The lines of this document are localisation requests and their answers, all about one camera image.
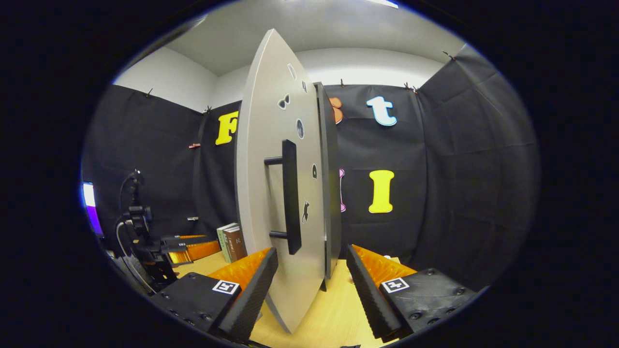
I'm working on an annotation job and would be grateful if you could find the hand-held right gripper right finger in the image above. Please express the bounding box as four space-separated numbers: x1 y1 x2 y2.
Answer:
346 244 477 341

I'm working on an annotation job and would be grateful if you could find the computer screen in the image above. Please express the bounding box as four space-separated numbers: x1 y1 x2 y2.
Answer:
81 181 103 237

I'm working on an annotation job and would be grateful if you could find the brown book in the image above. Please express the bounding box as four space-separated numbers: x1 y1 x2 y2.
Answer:
223 225 248 263

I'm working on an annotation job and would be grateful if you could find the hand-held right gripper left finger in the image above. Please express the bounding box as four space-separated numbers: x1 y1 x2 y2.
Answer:
150 247 280 344

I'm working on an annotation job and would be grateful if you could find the black backdrop cloth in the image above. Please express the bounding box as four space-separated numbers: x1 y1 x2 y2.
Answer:
81 43 541 290

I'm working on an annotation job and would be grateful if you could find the beige cabinet door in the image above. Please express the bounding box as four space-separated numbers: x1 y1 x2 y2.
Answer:
235 28 329 335

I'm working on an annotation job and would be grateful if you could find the grey cabinet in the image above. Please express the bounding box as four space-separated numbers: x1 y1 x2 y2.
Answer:
313 81 343 290

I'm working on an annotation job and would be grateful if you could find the black cabinet door handle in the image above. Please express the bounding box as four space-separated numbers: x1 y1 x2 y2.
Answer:
264 139 303 256

